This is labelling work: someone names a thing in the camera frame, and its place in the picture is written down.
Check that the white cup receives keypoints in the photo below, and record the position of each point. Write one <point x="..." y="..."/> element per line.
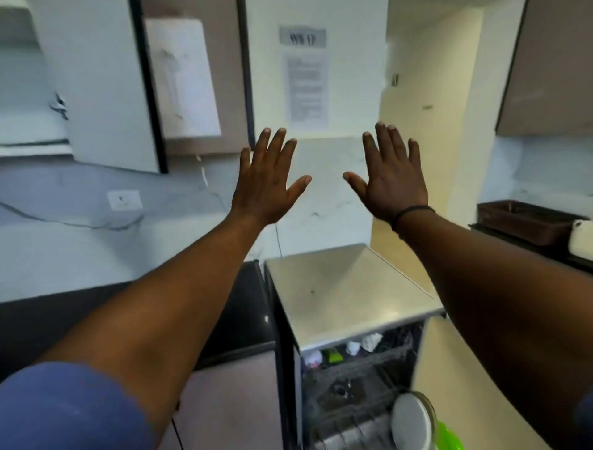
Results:
<point x="370" y="342"/>
<point x="313" y="358"/>
<point x="353" y="347"/>

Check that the black wrist band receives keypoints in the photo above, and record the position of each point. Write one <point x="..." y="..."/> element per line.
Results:
<point x="407" y="212"/>

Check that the green plastic item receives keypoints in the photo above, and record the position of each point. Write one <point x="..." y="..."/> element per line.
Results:
<point x="447" y="438"/>

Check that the beige wall cabinet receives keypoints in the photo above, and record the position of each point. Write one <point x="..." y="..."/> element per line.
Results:
<point x="549" y="67"/>
<point x="217" y="79"/>

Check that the person's left thumb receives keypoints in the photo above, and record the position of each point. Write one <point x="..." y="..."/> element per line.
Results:
<point x="299" y="186"/>

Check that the white paper sheet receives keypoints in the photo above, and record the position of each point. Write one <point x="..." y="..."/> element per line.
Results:
<point x="183" y="79"/>

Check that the person's right forearm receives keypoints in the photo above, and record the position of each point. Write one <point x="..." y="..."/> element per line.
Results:
<point x="505" y="301"/>

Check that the person's left little finger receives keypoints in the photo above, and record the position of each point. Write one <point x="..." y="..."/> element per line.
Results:
<point x="244" y="161"/>

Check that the person's right middle finger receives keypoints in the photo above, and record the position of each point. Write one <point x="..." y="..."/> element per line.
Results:
<point x="384" y="141"/>

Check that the white appliance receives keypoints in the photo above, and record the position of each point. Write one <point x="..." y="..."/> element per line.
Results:
<point x="581" y="239"/>

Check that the person's right thumb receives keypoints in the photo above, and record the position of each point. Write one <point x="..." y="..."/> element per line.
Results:
<point x="356" y="182"/>

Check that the brown plastic tray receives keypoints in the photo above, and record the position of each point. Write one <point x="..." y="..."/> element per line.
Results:
<point x="526" y="221"/>

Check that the printed paper notice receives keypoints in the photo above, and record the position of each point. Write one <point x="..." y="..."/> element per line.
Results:
<point x="305" y="88"/>

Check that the person's left middle finger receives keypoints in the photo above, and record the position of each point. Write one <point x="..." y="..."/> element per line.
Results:
<point x="274" y="145"/>

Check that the grey label sign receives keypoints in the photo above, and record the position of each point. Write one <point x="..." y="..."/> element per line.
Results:
<point x="302" y="37"/>

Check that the person's left forearm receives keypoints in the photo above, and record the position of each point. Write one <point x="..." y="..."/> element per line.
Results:
<point x="157" y="306"/>

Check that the blue shirt sleeve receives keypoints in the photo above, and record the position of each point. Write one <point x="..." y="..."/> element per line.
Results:
<point x="69" y="408"/>

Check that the person's right little finger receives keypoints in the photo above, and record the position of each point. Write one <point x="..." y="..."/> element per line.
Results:
<point x="414" y="154"/>

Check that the person's left hand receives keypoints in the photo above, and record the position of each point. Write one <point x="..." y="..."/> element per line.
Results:
<point x="262" y="185"/>

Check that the white round plate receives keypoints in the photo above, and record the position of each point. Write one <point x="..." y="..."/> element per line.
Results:
<point x="411" y="423"/>

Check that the dishwasher rack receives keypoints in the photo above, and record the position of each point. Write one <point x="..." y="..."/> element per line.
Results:
<point x="356" y="385"/>

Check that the silver dishwasher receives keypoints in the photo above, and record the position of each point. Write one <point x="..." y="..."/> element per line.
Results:
<point x="343" y="296"/>

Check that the green cup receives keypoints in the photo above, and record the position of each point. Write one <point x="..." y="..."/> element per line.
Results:
<point x="332" y="356"/>

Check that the white wall socket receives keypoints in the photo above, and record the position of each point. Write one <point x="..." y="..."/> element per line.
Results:
<point x="124" y="200"/>

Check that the person's right hand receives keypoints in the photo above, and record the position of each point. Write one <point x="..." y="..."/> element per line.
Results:
<point x="394" y="183"/>

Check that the white cabinet door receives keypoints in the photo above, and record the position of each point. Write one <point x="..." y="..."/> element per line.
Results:
<point x="99" y="83"/>

